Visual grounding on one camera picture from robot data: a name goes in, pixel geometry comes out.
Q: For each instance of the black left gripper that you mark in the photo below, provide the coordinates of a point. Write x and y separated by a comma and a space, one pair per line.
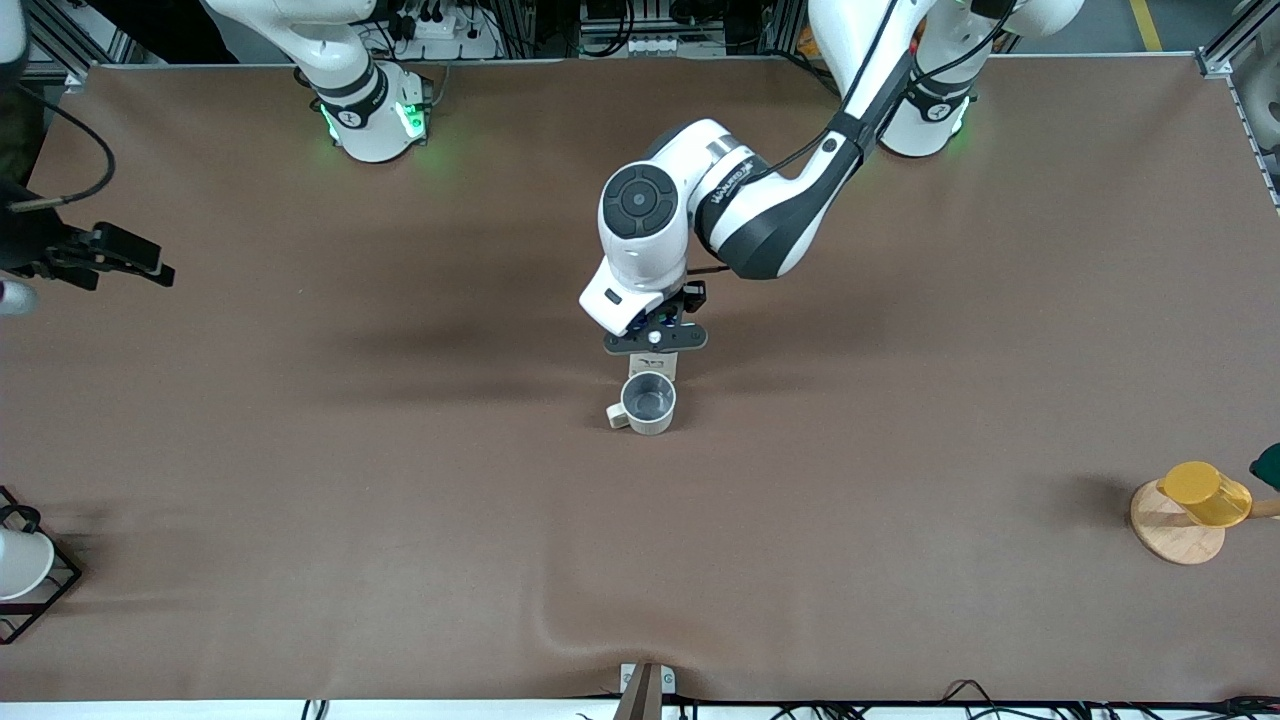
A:
691, 296

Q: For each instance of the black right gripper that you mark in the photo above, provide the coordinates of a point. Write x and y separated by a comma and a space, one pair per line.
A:
35, 250

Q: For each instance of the white ribbed mug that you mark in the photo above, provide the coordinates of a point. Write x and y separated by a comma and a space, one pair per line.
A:
650, 415

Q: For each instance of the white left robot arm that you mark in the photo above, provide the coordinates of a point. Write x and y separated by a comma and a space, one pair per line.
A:
780, 210

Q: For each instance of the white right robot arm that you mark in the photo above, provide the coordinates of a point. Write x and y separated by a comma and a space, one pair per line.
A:
370, 120

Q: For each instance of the plain white cup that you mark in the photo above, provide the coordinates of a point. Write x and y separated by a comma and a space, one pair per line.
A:
20, 562

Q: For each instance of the yellow cup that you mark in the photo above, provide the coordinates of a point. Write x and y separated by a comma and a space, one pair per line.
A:
1205, 492

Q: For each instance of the dark green cup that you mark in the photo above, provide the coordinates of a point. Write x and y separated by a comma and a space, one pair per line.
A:
1268, 468

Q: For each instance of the white power strip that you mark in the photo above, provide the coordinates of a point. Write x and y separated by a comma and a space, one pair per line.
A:
450, 35
675, 45

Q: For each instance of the wooden mug stand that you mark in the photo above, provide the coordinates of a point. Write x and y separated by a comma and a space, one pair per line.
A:
1175, 535

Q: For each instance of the aluminium frame profile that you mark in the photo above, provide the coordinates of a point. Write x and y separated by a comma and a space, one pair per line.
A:
1250, 110
70, 45

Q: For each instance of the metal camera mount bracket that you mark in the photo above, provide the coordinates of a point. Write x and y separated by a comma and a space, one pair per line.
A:
645, 690

